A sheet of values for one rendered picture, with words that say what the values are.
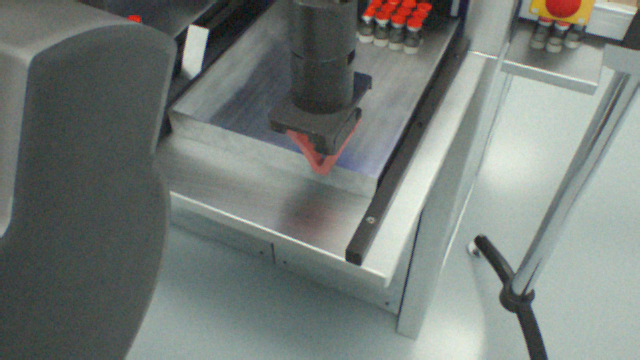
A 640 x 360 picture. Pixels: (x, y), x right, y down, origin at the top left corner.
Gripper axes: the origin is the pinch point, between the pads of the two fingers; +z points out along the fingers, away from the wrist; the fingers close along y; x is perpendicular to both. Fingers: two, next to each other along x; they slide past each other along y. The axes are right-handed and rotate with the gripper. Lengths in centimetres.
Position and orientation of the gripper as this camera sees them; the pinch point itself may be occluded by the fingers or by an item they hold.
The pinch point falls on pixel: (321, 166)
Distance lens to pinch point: 56.7
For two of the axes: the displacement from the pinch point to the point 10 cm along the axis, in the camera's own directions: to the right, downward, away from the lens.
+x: -9.1, -3.0, 2.9
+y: 4.2, -6.4, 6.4
